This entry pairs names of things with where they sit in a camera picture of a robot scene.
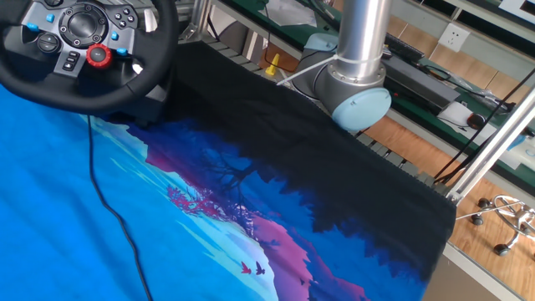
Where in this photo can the black racing steering wheel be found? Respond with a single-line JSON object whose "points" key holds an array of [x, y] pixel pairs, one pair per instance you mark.
{"points": [[62, 98]]}

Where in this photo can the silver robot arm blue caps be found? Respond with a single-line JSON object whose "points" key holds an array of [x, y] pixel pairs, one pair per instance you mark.
{"points": [[361, 33]]}

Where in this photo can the black steering wheel base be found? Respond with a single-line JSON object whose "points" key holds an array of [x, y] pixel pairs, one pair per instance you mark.
{"points": [[150, 104]]}

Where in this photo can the small yellow object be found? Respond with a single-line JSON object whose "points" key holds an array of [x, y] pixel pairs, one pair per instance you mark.
{"points": [[273, 67]]}

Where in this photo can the green topped workbench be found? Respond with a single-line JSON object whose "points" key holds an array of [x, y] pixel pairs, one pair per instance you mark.
{"points": [[280, 31]]}

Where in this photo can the white zip tie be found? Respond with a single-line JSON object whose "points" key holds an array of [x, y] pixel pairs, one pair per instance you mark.
{"points": [[355, 59]]}

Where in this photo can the crumpled white paper sheet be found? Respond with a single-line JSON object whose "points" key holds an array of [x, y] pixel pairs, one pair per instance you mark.
{"points": [[288, 14]]}

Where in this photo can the dark grey long box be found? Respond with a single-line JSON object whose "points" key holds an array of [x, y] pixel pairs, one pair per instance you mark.
{"points": [[434, 90]]}

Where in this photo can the black orange computer mouse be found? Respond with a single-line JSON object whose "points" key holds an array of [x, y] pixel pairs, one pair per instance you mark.
{"points": [[476, 121]]}

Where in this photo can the blue landscape print cloth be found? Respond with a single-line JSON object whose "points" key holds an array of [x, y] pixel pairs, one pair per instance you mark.
{"points": [[62, 209]]}

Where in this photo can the chrome office chair base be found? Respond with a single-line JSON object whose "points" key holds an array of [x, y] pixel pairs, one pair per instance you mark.
{"points": [[501, 250]]}

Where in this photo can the aluminium frame post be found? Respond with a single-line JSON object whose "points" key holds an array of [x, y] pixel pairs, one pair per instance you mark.
{"points": [[489, 154], [200, 18]]}

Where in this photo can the white wall socket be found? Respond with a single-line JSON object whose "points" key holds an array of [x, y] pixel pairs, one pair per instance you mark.
{"points": [[454, 37]]}

